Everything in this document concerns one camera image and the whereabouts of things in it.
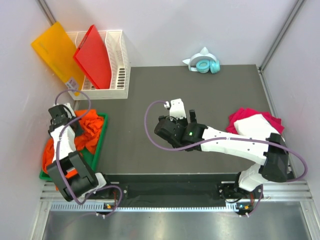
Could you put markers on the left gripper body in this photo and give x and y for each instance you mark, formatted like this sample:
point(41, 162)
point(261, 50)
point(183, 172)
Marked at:
point(78, 130)

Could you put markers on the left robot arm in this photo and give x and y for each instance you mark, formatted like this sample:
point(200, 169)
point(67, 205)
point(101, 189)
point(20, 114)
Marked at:
point(69, 171)

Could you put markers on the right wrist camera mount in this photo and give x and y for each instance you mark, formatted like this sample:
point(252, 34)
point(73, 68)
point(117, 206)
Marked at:
point(177, 111)

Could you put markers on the teal cat-ear headphones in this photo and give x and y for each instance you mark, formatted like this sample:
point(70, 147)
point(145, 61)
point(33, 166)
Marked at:
point(203, 62)

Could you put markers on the orange t-shirt in bin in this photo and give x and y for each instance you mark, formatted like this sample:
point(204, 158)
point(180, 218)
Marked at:
point(47, 159)

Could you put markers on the yellow folder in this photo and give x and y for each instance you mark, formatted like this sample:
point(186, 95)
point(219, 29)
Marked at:
point(57, 50)

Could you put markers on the white folded t-shirt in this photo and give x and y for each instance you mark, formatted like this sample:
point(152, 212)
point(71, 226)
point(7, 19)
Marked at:
point(255, 126)

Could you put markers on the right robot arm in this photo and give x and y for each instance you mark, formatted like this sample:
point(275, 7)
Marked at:
point(256, 141)

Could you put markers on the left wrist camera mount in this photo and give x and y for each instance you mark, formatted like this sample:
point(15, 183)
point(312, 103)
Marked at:
point(70, 112)

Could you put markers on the red folder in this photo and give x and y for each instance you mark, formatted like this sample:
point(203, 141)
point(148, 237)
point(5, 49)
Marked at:
point(92, 57)

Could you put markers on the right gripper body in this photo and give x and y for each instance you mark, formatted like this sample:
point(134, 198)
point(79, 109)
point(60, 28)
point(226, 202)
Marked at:
point(182, 122)

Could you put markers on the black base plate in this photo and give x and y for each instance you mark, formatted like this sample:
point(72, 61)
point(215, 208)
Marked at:
point(179, 190)

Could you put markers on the aluminium frame rail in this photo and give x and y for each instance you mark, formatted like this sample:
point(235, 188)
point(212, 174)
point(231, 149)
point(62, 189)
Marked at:
point(269, 193)

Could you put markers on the magenta folded t-shirt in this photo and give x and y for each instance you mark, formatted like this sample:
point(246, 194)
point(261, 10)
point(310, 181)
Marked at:
point(243, 113)

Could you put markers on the green plastic bin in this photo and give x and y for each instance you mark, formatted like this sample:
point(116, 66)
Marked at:
point(92, 159)

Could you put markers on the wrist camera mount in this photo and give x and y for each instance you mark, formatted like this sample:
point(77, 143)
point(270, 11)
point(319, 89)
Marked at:
point(177, 111)
point(70, 112)

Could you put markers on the orange t-shirt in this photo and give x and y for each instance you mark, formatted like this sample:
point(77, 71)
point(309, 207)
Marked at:
point(47, 159)
point(92, 125)

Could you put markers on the white file organizer basket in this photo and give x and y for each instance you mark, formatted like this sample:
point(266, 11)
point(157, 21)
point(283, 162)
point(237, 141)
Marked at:
point(120, 65)

